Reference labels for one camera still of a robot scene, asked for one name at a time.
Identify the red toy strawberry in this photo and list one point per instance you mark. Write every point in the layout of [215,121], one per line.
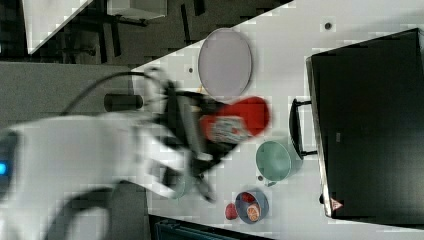
[230,212]

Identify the large green bowl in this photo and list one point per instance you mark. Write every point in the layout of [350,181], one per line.
[180,185]

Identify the blue bowl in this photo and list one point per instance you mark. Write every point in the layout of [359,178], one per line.
[260,199]

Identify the black cup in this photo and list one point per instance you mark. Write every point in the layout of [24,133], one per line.
[122,102]

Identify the black toaster oven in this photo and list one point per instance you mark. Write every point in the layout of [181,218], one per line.
[367,105]

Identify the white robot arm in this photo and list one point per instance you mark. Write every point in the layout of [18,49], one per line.
[82,177]

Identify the orange slice toy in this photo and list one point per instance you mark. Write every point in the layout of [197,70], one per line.
[253,212]

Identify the red plush ketchup bottle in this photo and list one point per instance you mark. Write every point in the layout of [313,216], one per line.
[237,122]

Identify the small green mug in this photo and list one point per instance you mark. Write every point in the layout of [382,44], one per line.
[277,160]

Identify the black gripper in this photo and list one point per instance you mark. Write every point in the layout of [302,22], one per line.
[200,156]

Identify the black oven door handle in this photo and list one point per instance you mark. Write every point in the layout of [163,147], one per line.
[295,128]

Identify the red toy in bowl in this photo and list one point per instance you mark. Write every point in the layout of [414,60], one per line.
[247,197]

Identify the dark blue crate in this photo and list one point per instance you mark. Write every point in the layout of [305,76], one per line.
[170,229]

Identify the grey oval plate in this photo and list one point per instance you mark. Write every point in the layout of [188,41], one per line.
[225,64]

